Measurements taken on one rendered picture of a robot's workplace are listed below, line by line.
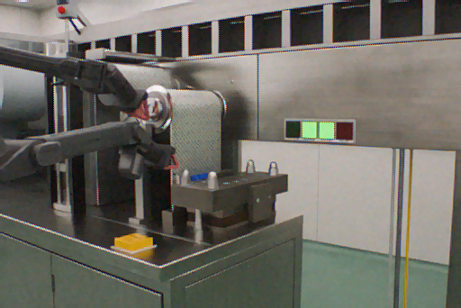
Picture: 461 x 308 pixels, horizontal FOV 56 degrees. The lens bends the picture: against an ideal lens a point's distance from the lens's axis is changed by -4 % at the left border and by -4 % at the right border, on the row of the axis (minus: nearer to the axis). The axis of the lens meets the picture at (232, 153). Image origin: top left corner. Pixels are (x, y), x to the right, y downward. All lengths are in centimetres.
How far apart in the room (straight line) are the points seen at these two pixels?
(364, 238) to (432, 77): 282
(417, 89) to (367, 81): 15
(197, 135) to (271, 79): 31
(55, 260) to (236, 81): 84
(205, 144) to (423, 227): 262
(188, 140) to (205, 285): 48
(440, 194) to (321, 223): 108
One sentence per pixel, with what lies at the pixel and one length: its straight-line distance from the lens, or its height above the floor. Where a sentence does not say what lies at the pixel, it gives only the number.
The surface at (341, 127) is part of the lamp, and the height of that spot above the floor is 120.
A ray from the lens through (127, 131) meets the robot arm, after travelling 117.
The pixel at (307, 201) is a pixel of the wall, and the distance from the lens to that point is 417.
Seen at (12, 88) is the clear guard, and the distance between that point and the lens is 223.
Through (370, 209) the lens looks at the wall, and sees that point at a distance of 393.
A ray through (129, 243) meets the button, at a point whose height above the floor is 92.
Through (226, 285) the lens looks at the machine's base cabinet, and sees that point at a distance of 125.
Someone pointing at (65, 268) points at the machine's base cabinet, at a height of 78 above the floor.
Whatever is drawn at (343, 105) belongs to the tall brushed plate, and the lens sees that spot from 140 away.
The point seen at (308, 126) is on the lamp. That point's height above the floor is 120.
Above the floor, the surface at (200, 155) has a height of 110.
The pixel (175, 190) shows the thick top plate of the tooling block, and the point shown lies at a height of 101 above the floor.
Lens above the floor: 125
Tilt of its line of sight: 6 degrees down
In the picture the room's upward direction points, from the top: straight up
